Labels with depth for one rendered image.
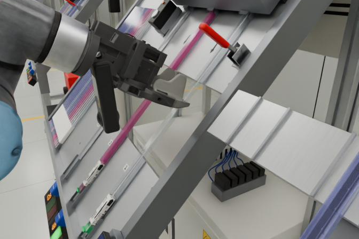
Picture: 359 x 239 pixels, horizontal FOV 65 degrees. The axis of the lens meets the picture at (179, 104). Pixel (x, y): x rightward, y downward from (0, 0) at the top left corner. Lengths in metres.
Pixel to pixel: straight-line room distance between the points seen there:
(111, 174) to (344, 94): 0.49
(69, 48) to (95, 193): 0.34
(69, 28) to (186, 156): 0.25
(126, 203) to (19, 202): 1.48
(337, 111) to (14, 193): 1.83
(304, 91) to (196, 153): 2.17
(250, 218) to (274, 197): 0.12
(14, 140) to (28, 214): 1.60
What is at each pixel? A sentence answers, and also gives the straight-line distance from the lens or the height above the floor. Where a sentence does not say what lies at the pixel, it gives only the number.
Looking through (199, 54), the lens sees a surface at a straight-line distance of 0.60.
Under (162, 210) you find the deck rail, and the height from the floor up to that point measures 0.82.
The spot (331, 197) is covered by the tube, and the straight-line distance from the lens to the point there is 0.27.
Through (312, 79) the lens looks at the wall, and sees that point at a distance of 2.52.
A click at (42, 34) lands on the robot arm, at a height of 1.11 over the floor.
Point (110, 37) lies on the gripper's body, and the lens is 0.43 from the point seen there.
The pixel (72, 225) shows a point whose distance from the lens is 0.63.
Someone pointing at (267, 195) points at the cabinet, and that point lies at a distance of 0.87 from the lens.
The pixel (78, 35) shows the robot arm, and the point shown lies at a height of 1.10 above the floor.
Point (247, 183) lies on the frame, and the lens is 0.84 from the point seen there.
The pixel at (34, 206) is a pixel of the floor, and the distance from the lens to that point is 1.91.
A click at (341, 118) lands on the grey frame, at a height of 0.92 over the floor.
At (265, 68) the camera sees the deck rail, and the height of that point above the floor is 1.04.
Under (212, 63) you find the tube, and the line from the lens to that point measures 0.53.
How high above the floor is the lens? 1.16
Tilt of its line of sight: 22 degrees down
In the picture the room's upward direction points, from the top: straight up
